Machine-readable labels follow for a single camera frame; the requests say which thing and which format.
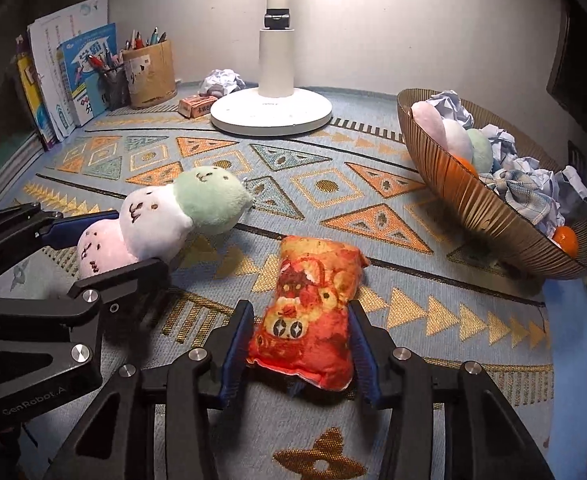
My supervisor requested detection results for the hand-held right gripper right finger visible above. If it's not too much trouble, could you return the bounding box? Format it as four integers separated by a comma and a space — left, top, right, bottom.
347, 299, 557, 480

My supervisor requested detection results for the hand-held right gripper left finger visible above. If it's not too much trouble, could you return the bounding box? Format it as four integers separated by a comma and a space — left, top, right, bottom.
44, 299, 255, 480

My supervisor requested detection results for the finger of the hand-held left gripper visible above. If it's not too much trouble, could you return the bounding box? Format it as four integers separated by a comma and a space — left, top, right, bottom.
0, 202, 120, 296
0, 257, 172, 391

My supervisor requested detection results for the tri-colour dango plush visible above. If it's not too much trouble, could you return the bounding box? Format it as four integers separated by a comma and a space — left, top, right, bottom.
411, 101, 495, 173
76, 167, 254, 281

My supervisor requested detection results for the red orange plush packet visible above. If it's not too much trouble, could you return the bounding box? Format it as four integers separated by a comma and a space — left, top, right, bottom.
246, 234, 370, 390

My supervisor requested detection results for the brown ribbed glass bowl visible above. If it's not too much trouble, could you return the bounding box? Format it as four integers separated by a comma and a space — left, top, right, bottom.
397, 88, 587, 281

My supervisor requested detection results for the blue plaid cloth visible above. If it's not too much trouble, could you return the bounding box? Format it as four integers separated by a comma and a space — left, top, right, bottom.
481, 167, 567, 226

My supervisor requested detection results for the large printed paper ball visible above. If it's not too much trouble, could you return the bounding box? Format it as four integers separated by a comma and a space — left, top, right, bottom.
556, 165, 587, 231

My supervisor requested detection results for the yellow book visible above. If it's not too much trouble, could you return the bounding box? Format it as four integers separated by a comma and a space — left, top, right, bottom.
15, 35, 59, 151

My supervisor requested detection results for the blue book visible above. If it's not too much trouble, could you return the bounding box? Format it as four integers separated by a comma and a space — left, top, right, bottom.
56, 23, 118, 128

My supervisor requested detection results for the black mesh pen holder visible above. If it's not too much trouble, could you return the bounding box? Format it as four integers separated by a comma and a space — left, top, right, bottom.
101, 67, 132, 111

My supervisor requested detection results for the bunch of coloured pens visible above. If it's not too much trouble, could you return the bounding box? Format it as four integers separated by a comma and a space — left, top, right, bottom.
122, 27, 167, 51
86, 50, 124, 78

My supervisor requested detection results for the cork pen holder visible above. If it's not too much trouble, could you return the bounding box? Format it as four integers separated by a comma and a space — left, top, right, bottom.
122, 40, 178, 109

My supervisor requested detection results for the small orange box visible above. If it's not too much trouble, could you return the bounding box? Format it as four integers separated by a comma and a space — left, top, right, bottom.
178, 94, 218, 119

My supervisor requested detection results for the patterned woven table mat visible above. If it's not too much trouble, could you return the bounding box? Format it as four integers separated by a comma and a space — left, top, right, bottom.
0, 85, 557, 480

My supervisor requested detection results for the stack of books and papers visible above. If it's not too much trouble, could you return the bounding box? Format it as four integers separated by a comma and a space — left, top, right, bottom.
28, 0, 109, 143

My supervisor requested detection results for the orange tangerine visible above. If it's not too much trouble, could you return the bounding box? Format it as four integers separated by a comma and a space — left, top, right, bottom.
553, 226, 579, 256
446, 155, 479, 178

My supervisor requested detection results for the white desk lamp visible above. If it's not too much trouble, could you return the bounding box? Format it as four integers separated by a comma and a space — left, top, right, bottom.
210, 0, 333, 137

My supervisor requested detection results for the small crumpled paper ball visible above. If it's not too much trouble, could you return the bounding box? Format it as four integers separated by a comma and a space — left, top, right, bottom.
478, 125, 518, 166

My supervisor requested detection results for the dark screen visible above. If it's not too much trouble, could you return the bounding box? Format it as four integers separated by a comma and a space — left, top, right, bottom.
546, 5, 587, 128

